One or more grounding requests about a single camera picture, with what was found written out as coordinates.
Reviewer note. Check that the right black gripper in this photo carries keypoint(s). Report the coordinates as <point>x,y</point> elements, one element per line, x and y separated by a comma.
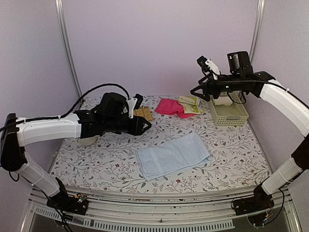
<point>207,92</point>

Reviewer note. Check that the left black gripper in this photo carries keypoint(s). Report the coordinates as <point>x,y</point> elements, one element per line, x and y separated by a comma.
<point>140,123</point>

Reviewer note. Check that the cream towel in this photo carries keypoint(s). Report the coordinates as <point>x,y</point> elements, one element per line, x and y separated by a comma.
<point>222,100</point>

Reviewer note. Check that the light blue towel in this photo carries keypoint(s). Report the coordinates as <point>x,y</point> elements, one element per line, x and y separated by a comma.
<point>173,156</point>

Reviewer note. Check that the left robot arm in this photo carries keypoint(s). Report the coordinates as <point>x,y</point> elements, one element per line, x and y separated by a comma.
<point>113,114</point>

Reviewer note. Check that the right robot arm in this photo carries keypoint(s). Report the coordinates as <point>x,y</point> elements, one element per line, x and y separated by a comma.
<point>264,86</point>

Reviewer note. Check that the woven bamboo tray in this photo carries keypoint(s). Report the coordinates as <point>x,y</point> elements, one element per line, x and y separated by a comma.
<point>144,111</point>

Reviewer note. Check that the yellow green patterned towel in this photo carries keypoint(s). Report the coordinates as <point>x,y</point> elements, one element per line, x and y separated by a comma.
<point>190,105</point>

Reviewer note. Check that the pink towel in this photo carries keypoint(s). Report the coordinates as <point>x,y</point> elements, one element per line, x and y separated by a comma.
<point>171,107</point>

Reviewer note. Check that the green plastic basket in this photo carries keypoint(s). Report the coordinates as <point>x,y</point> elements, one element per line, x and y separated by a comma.
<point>233,115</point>

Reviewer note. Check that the floral tablecloth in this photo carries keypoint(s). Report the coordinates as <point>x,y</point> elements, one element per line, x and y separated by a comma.
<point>237,159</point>

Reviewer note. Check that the cream ceramic mug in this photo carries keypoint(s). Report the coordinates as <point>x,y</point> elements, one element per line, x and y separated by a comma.
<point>88,141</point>

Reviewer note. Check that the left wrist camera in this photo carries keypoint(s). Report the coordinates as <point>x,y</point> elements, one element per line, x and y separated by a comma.
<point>133,104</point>

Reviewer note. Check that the right aluminium post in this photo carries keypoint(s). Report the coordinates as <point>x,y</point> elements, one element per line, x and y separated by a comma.
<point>257,28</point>

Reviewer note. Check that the aluminium post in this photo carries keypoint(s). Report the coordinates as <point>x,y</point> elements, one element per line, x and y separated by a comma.
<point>66,43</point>
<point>257,28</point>

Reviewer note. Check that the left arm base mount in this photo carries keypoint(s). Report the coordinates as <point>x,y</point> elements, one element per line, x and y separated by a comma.
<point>77,204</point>

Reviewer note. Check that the front aluminium rail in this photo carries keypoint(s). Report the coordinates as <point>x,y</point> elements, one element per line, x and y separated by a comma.
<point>180,212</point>

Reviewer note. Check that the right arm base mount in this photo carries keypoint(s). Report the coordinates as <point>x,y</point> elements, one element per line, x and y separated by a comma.
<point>253,203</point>

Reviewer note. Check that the left aluminium post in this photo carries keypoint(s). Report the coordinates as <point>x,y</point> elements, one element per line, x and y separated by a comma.
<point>66,43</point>

